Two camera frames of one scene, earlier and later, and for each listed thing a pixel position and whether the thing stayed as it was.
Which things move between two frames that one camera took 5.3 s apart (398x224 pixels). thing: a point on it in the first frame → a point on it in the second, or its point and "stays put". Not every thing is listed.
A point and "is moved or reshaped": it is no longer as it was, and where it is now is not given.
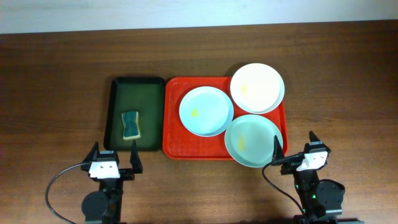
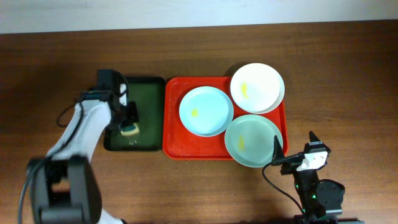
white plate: (257, 88) stays put
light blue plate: (206, 111) stays put
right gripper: (277, 154) stays put
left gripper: (125, 173) → (131, 115)
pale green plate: (249, 140) stays put
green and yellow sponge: (131, 125) is moved or reshaped
